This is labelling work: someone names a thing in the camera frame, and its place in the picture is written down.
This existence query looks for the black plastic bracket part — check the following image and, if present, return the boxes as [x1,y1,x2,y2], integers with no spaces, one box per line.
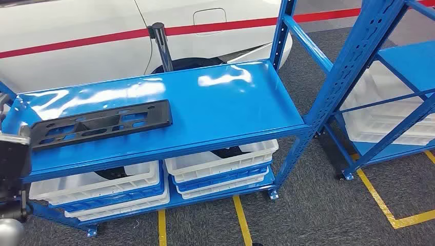
[30,99,173,152]

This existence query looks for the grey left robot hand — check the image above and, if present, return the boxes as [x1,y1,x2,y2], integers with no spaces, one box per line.
[0,94,11,124]

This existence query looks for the blue metal shelf rack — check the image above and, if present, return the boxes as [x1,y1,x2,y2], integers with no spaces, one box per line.
[0,0,413,238]
[316,0,435,181]

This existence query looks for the white car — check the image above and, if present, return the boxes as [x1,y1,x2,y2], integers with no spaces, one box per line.
[0,0,293,95]

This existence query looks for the black stanchion post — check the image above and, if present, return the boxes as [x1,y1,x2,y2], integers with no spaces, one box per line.
[148,22,174,73]

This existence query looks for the black curved part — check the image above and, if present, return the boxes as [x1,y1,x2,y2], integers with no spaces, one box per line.
[210,147,252,159]
[94,166,131,180]

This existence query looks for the red barrier belt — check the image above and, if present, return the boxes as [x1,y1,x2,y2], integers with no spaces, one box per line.
[0,0,435,60]

